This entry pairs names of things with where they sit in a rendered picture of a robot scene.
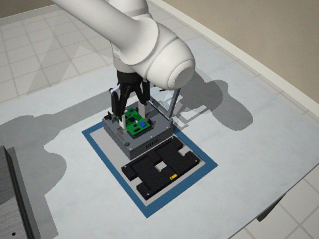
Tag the green circuit board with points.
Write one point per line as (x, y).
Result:
(134, 122)

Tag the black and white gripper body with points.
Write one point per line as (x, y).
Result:
(126, 79)

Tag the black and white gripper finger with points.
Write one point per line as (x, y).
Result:
(118, 105)
(143, 97)

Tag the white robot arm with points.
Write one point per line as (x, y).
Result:
(139, 44)

